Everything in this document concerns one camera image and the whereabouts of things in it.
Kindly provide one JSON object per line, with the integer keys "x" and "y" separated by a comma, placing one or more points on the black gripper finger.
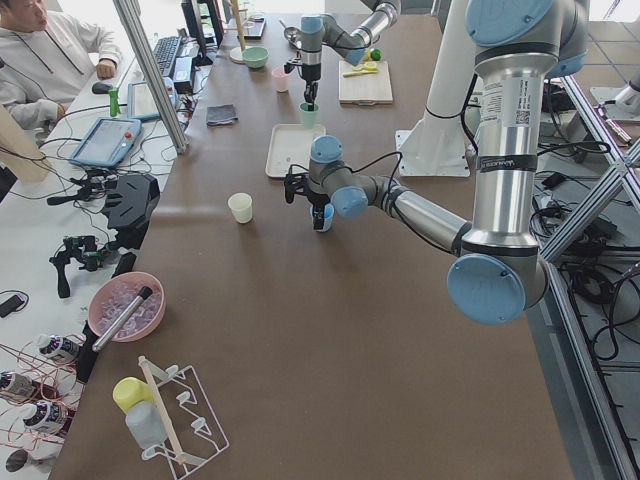
{"x": 310, "y": 93}
{"x": 318, "y": 217}

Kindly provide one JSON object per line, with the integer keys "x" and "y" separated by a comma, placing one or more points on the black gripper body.
{"x": 310, "y": 74}
{"x": 318, "y": 200}

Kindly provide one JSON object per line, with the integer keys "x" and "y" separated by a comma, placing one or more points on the blue plastic cup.
{"x": 329, "y": 213}

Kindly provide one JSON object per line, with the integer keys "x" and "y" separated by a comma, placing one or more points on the mint green cup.
{"x": 308, "y": 114}

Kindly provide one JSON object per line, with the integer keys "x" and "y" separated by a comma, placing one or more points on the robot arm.
{"x": 317, "y": 31}
{"x": 514, "y": 47}

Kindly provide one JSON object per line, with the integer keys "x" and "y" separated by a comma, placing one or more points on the cream rabbit tray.
{"x": 290, "y": 144}

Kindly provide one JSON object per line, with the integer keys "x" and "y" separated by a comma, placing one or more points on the pink plastic cup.
{"x": 280, "y": 79}

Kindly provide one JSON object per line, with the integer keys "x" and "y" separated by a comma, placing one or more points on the steel metal scoop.
{"x": 291, "y": 34}

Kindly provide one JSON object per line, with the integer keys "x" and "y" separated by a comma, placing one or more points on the yellow plastic knife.
{"x": 350, "y": 74}

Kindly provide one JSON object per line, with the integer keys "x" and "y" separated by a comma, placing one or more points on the bamboo cutting board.
{"x": 366, "y": 89}

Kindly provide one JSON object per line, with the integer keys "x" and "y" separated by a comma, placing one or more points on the mint green bowl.
{"x": 255, "y": 57}

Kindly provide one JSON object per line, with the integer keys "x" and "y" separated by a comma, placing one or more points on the green lime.
{"x": 375, "y": 54}

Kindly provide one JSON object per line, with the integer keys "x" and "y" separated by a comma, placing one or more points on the wooden cup tree stand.
{"x": 236, "y": 52}

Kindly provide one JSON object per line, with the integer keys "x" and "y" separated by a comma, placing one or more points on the cream plastic cup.
{"x": 240, "y": 205}

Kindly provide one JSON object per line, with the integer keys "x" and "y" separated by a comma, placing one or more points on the grey folded cloth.
{"x": 221, "y": 115}

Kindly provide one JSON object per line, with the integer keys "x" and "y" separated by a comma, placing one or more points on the black keyboard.
{"x": 165, "y": 53}

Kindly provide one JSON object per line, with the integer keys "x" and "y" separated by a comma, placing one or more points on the blue teach pendant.
{"x": 141, "y": 104}
{"x": 107, "y": 142}

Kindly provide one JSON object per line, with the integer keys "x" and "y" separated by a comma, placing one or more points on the metal muddler in bowl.
{"x": 144, "y": 293}

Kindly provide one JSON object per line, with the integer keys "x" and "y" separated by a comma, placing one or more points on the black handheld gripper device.
{"x": 83, "y": 249}

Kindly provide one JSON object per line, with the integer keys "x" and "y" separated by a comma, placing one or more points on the yellow cup on rack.
{"x": 130, "y": 391}

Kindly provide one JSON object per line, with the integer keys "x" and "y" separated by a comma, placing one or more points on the seated person in hoodie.
{"x": 47, "y": 58}

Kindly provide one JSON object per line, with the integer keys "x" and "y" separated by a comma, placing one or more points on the grey cup on rack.
{"x": 144, "y": 423}

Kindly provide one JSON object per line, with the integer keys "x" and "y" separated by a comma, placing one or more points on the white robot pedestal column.
{"x": 436, "y": 144}

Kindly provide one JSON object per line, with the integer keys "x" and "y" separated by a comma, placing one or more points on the black stand mount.
{"x": 129, "y": 203}

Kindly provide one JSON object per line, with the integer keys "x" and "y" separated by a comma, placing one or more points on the aluminium frame post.
{"x": 129, "y": 15}

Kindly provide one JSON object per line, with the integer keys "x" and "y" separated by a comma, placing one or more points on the green handled tool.
{"x": 114, "y": 106}

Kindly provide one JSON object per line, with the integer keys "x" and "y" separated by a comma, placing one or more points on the white wire cup rack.
{"x": 195, "y": 436}

